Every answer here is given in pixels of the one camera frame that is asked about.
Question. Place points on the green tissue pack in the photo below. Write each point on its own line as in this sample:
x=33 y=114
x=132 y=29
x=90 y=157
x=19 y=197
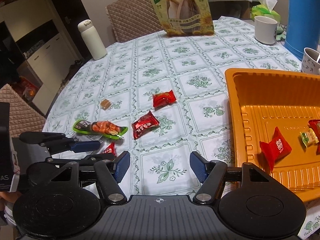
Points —
x=262 y=11

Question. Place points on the chair with quilted cover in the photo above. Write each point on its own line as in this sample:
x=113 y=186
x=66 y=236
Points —
x=22 y=105
x=132 y=17

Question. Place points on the patterned white cup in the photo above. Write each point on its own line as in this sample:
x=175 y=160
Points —
x=310 y=63

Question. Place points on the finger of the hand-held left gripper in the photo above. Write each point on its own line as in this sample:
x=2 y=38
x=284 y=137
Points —
x=62 y=160
x=85 y=145

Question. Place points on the brown candy in clear wrapper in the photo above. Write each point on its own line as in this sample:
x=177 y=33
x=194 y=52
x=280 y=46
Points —
x=105 y=104

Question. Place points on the metal spoon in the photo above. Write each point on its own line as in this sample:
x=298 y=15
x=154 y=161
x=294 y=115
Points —
x=318 y=58

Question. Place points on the orange plastic tray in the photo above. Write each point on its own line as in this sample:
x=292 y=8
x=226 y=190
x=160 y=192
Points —
x=275 y=120

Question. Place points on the white and black cabinet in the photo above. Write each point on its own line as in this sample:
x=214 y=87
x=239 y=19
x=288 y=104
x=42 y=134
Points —
x=45 y=55

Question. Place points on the blue thermos jug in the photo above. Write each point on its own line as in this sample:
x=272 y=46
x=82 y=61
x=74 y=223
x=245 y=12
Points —
x=300 y=17

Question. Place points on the white mug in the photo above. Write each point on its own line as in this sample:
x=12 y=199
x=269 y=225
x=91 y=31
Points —
x=265 y=31

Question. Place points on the small red candy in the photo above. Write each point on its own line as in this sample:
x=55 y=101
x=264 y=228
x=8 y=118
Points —
x=110 y=150

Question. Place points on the red candy with white emblem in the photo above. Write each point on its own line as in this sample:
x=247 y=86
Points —
x=275 y=150

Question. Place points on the glossy bright red candy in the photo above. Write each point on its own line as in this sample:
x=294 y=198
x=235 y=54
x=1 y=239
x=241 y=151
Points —
x=163 y=99

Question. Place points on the red orange bag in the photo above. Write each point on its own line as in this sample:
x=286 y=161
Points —
x=28 y=90

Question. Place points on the green sausage snack packet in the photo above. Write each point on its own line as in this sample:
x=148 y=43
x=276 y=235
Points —
x=100 y=128

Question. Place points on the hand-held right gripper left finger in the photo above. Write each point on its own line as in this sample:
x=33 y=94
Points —
x=122 y=166

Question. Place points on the large red gold candy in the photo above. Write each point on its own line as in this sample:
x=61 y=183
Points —
x=315 y=126

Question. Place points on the wooden side desk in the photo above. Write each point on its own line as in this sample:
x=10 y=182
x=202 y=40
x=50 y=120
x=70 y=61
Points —
x=230 y=8

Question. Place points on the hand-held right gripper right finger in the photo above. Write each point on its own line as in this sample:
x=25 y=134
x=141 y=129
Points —
x=197 y=166

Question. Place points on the dark red candy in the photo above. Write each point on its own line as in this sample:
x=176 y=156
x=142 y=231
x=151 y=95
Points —
x=144 y=127

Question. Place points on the white insulated bottle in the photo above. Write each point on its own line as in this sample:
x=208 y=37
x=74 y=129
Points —
x=92 y=42

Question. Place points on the small yellow green candy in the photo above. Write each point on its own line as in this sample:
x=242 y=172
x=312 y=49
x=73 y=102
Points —
x=308 y=138

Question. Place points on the green sunflower seed bag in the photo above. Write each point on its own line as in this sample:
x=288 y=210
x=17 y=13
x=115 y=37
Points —
x=182 y=12

